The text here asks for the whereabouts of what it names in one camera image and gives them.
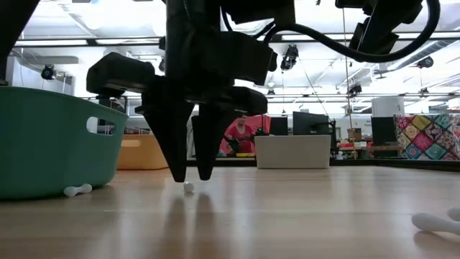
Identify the teal plastic basket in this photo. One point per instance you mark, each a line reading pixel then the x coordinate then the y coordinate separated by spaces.
pixel 54 151

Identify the black aluminium table frame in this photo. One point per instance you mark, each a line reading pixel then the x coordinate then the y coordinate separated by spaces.
pixel 359 162

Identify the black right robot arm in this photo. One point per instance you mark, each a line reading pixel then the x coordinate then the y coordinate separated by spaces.
pixel 388 3

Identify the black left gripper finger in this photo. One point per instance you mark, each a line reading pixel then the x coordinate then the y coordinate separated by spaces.
pixel 172 136
pixel 212 136

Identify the brown cardboard box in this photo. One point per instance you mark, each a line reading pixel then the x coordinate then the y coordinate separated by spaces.
pixel 355 134

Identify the white plastic bone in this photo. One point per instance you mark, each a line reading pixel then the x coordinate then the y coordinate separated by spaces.
pixel 188 187
pixel 77 190
pixel 435 222

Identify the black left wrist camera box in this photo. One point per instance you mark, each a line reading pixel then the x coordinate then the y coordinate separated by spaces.
pixel 233 57

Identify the black ceiling spotlight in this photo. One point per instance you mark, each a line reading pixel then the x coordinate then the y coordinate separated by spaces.
pixel 289 57
pixel 48 72
pixel 426 62
pixel 355 88

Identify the black computer monitor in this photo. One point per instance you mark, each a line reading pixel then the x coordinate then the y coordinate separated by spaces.
pixel 384 130
pixel 311 124
pixel 278 126

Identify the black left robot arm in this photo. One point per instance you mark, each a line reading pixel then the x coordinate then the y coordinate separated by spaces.
pixel 10 21

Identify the red fabric backdrop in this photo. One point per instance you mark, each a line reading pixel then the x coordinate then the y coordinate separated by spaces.
pixel 264 124

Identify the white plastic basket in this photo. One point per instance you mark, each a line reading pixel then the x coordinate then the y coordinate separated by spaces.
pixel 293 151

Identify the silver ceiling duct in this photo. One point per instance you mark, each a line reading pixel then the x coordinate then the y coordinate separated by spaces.
pixel 431 50

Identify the orange plastic basket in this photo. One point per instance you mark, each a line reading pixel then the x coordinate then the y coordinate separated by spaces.
pixel 143 153

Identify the white round column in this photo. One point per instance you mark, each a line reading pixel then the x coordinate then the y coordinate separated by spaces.
pixel 388 106

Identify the long ceiling light strip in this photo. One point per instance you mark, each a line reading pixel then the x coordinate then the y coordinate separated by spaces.
pixel 298 37
pixel 50 42
pixel 431 35

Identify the person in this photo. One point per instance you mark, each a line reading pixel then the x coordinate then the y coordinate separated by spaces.
pixel 241 136

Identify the colourful patchwork quilt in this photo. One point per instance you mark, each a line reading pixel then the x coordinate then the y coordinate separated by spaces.
pixel 427 136

